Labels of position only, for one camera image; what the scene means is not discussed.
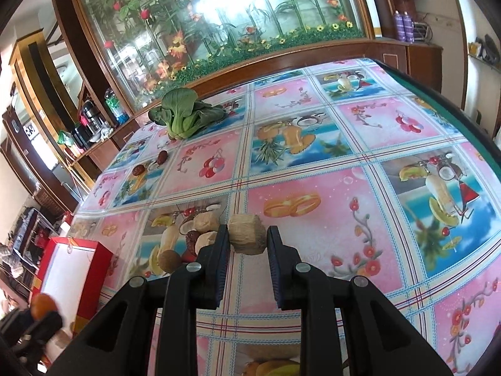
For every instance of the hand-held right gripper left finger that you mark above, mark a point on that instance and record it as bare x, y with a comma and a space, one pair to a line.
221, 274

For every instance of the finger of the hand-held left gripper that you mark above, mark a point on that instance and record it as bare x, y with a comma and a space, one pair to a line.
49, 326

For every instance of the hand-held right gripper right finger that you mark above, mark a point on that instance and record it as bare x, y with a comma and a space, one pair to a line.
274, 278

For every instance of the orange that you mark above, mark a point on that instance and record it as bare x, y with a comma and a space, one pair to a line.
45, 305

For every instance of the red lychee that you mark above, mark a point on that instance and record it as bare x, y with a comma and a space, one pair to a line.
191, 239

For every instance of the brown kiwi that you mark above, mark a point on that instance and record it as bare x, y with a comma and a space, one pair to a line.
169, 260

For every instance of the red gift box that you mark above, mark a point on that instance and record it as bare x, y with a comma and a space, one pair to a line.
94, 278

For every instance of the dark red date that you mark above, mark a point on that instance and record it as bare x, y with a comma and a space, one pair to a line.
139, 170
162, 156

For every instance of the green bok choy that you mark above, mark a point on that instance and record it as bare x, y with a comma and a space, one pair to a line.
182, 113

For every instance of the wooden sideboard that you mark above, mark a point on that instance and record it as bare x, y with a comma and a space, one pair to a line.
105, 145

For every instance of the green plastic bottle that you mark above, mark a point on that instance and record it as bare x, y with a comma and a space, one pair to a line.
116, 105

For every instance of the black thermos jug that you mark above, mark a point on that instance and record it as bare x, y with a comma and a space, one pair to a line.
90, 119

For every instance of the tall wooden display cabinet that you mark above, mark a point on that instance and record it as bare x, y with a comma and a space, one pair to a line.
27, 98

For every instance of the green rimmed table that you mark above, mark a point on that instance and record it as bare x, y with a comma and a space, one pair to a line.
438, 98

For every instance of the glass panel with artificial flowers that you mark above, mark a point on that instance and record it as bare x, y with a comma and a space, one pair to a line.
219, 19

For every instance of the purple bottle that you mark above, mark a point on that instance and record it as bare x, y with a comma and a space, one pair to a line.
409, 27
399, 25

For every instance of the dark shoe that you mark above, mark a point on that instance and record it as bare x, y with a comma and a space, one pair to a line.
491, 47

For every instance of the wall shelf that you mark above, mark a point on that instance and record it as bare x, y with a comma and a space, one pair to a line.
485, 60

